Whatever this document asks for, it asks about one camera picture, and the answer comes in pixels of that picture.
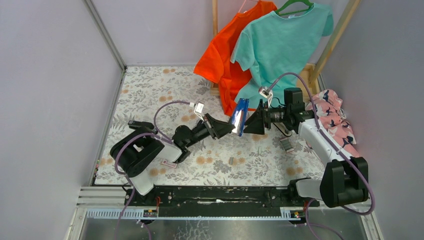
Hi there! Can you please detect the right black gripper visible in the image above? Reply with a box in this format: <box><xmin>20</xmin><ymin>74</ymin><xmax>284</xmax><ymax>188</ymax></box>
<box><xmin>243</xmin><ymin>99</ymin><xmax>290</xmax><ymax>136</ymax></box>

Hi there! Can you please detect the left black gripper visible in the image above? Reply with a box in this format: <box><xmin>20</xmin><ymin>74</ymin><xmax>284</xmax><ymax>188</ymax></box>
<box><xmin>184</xmin><ymin>113</ymin><xmax>235</xmax><ymax>149</ymax></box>

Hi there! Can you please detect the blue stapler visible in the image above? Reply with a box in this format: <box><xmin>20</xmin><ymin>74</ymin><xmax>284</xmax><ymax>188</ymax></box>
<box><xmin>230</xmin><ymin>98</ymin><xmax>249</xmax><ymax>137</ymax></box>

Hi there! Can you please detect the small black stapler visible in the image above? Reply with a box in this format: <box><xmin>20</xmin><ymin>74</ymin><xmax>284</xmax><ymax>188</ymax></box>
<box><xmin>127</xmin><ymin>120</ymin><xmax>155</xmax><ymax>130</ymax></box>

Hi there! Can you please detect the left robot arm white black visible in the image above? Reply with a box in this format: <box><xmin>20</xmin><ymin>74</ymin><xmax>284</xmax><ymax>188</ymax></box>
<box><xmin>109</xmin><ymin>113</ymin><xmax>235</xmax><ymax>206</ymax></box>

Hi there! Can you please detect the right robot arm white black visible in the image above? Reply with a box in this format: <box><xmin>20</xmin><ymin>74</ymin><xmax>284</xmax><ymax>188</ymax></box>
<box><xmin>243</xmin><ymin>87</ymin><xmax>369</xmax><ymax>208</ymax></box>

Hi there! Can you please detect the floral table mat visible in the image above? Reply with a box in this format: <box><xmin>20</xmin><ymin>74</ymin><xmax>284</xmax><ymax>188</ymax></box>
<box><xmin>94</xmin><ymin>66</ymin><xmax>325</xmax><ymax>186</ymax></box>

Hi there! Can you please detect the orange t-shirt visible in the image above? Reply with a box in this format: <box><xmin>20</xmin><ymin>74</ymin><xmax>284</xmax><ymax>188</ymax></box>
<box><xmin>194</xmin><ymin>0</ymin><xmax>277</xmax><ymax>116</ymax></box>

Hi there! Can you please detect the red staple box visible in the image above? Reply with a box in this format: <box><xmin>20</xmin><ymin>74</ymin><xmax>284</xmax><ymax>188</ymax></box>
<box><xmin>160</xmin><ymin>160</ymin><xmax>178</xmax><ymax>169</ymax></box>

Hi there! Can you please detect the wooden clothes rack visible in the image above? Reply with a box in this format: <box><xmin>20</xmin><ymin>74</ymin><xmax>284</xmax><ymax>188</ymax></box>
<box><xmin>209</xmin><ymin>0</ymin><xmax>362</xmax><ymax>99</ymax></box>

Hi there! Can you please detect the teal t-shirt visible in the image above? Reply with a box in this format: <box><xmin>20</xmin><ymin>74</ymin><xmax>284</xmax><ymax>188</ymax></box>
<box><xmin>230</xmin><ymin>3</ymin><xmax>334</xmax><ymax>109</ymax></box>

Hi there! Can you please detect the pink patterned cloth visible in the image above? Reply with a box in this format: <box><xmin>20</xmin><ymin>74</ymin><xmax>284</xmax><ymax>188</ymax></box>
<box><xmin>312</xmin><ymin>89</ymin><xmax>361</xmax><ymax>158</ymax></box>

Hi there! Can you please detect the pink clothes hanger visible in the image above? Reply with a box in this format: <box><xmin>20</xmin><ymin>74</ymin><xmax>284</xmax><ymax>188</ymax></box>
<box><xmin>237</xmin><ymin>0</ymin><xmax>259</xmax><ymax>13</ymax></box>

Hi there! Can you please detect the green clothes hanger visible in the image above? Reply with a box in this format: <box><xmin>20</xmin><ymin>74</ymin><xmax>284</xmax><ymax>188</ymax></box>
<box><xmin>275</xmin><ymin>0</ymin><xmax>314</xmax><ymax>17</ymax></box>

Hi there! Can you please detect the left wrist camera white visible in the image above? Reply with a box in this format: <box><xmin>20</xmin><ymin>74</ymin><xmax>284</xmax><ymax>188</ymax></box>
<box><xmin>189</xmin><ymin>102</ymin><xmax>204</xmax><ymax>121</ymax></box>

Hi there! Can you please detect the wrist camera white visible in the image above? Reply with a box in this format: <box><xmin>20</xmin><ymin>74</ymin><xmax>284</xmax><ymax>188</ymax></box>
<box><xmin>189</xmin><ymin>102</ymin><xmax>204</xmax><ymax>121</ymax></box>
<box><xmin>258</xmin><ymin>86</ymin><xmax>273</xmax><ymax>107</ymax></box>

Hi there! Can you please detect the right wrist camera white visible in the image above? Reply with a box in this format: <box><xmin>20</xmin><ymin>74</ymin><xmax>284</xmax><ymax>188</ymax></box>
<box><xmin>258</xmin><ymin>86</ymin><xmax>273</xmax><ymax>107</ymax></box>

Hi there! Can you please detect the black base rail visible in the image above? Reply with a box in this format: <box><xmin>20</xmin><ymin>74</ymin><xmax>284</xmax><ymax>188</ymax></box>
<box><xmin>124</xmin><ymin>185</ymin><xmax>306</xmax><ymax>218</ymax></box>

